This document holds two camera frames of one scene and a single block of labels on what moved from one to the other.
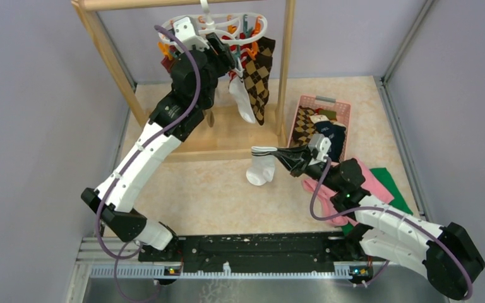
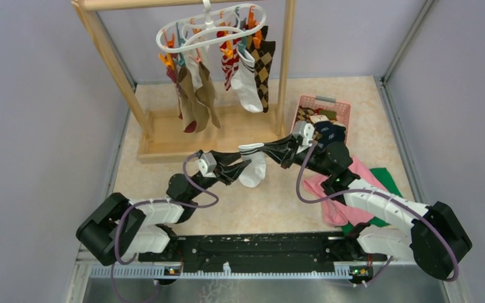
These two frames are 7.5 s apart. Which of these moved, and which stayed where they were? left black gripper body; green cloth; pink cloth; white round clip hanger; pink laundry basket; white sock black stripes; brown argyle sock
Moved: white sock black stripes; white round clip hanger; brown argyle sock; left black gripper body
Stayed: green cloth; pink cloth; pink laundry basket
